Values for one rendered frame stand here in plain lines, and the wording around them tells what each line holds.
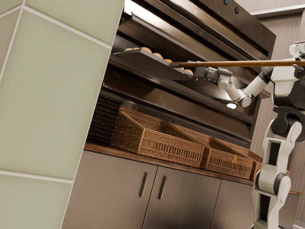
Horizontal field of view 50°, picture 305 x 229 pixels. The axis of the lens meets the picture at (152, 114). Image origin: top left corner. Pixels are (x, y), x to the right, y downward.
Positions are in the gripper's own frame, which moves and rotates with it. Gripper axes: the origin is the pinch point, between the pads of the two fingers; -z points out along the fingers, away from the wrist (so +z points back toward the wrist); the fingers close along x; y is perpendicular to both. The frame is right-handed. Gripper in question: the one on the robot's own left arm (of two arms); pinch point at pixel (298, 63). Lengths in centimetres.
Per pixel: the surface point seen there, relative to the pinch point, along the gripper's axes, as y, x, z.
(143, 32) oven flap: 108, -19, -16
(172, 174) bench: 60, 68, -1
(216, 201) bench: 61, 81, 46
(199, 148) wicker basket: 66, 49, 23
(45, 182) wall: -46, 59, -126
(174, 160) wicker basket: 65, 60, 3
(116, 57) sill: 115, 3, -27
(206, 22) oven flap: 114, -57, 48
